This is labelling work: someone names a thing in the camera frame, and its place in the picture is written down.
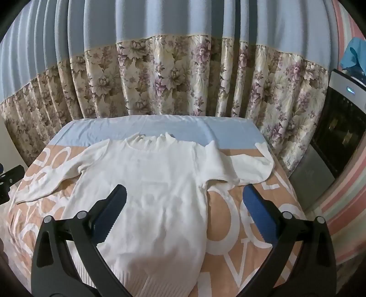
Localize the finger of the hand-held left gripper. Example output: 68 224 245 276
0 163 25 204

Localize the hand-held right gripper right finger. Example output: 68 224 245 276
234 184 337 297

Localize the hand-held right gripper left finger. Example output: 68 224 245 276
30 184 135 297

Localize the white knit sweater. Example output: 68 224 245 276
14 133 275 297

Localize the orange and blue printed blanket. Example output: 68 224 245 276
6 115 308 297

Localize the pink striped cloth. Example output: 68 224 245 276
313 0 366 275

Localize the black water dispenser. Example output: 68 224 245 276
292 69 366 210

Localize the blue and floral curtain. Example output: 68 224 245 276
0 0 341 172

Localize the blue cloth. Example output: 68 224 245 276
340 37 366 70

